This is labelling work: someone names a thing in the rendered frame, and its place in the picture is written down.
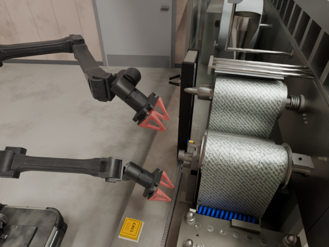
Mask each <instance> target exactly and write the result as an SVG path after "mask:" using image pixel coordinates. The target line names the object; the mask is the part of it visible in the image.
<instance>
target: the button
mask: <svg viewBox="0 0 329 247"><path fill-rule="evenodd" d="M141 226H142V221H138V220H135V219H130V218H126V219H125V221H124V224H123V226H122V229H121V231H120V236H121V237H125V238H128V239H132V240H137V239H138V236H139V233H140V229H141Z"/></svg>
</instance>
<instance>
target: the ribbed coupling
mask: <svg viewBox="0 0 329 247"><path fill-rule="evenodd" d="M304 101H305V98H304V95H297V96H292V95H289V97H288V98H287V99H286V104H285V107H286V109H287V110H292V111H294V112H295V113H300V112H301V111H302V109H303V106H304Z"/></svg>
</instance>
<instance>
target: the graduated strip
mask: <svg viewBox="0 0 329 247"><path fill-rule="evenodd" d="M182 166H183V163H181V165H180V169H179V173H178V177H177V181H176V185H175V189H174V193H173V197H172V201H171V205H170V209H169V213H168V217H167V221H166V225H165V229H164V234H163V238H162V242H161V246H160V247H166V244H167V241H168V236H169V232H170V227H171V223H172V219H173V214H174V210H175V206H176V201H177V197H178V193H179V188H180V184H181V180H182V175H183V173H182V169H181V167H182Z"/></svg>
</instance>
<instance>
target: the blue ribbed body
mask: <svg viewBox="0 0 329 247"><path fill-rule="evenodd" d="M198 214H201V215H204V214H205V215H206V216H210V217H214V218H219V219H223V220H228V221H231V220H232V219H235V220H240V221H244V222H250V223H255V224H259V222H258V221H256V218H255V217H253V220H252V219H251V217H250V216H248V218H246V215H244V216H243V218H242V215H241V214H239V217H238V216H237V213H235V215H234V216H233V212H231V213H230V214H229V212H228V211H226V213H225V214H224V210H222V211H221V212H220V210H219V209H218V210H217V211H216V209H215V208H214V209H213V210H212V209H211V208H210V207H209V208H208V209H207V207H206V206H205V207H204V209H203V206H200V208H198Z"/></svg>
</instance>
